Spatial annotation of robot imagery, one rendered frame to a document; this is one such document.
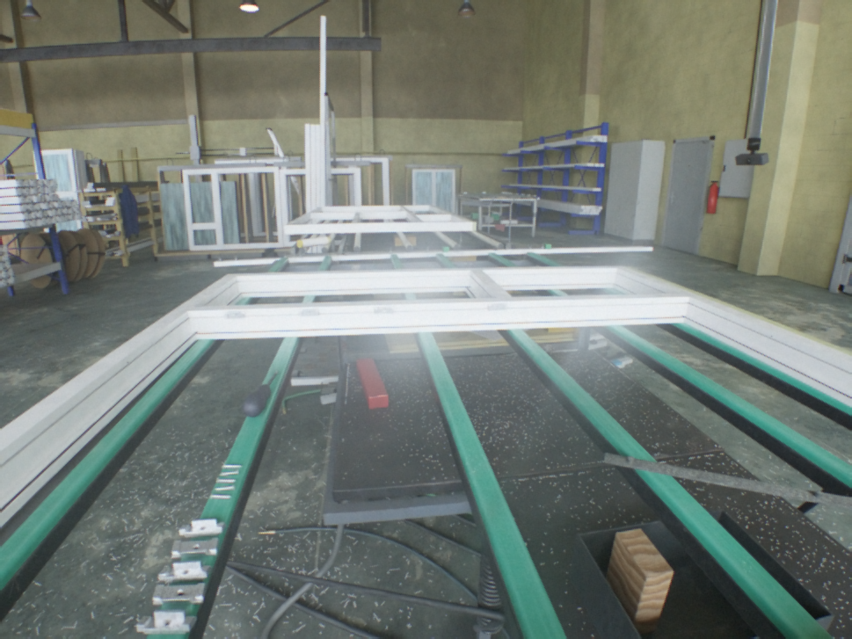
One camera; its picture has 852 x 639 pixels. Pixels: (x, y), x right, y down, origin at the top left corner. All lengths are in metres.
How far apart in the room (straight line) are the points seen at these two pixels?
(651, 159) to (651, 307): 8.90
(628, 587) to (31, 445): 0.88
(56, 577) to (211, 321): 1.16
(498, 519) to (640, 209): 9.71
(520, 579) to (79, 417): 0.69
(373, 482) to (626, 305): 0.82
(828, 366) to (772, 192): 6.73
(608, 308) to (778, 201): 6.70
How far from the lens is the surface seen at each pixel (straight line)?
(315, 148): 7.25
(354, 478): 1.08
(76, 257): 7.25
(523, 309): 1.20
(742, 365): 1.24
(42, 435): 0.80
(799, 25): 8.12
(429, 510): 1.05
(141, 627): 0.51
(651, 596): 0.79
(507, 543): 0.54
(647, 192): 10.19
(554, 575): 0.89
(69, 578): 2.00
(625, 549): 0.78
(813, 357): 1.16
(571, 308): 1.25
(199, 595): 0.52
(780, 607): 0.58
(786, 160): 7.92
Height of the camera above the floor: 1.24
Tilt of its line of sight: 18 degrees down
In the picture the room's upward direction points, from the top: straight up
